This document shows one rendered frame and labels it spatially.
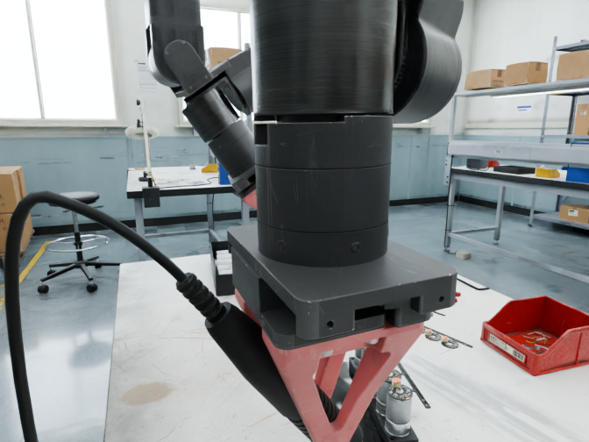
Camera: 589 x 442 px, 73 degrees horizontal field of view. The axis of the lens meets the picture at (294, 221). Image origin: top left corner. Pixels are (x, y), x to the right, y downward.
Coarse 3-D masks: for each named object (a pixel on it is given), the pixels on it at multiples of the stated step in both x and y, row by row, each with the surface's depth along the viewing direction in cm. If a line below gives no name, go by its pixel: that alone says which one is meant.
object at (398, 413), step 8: (400, 392) 39; (392, 400) 39; (408, 400) 38; (392, 408) 39; (400, 408) 38; (408, 408) 39; (392, 416) 39; (400, 416) 38; (408, 416) 39; (392, 424) 39; (400, 424) 39; (408, 424) 39; (392, 432) 39; (400, 432) 39; (408, 432) 39
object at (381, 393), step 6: (384, 384) 41; (390, 384) 41; (378, 390) 42; (384, 390) 41; (378, 396) 42; (384, 396) 41; (378, 402) 42; (384, 402) 42; (378, 408) 42; (384, 408) 42; (384, 414) 42
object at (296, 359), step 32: (256, 288) 16; (288, 320) 15; (384, 320) 16; (288, 352) 14; (320, 352) 15; (384, 352) 17; (288, 384) 15; (352, 384) 19; (320, 416) 17; (352, 416) 18
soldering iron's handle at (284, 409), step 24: (192, 288) 16; (216, 312) 16; (240, 312) 17; (216, 336) 16; (240, 336) 16; (240, 360) 17; (264, 360) 17; (264, 384) 17; (288, 408) 18; (336, 408) 20; (360, 432) 20
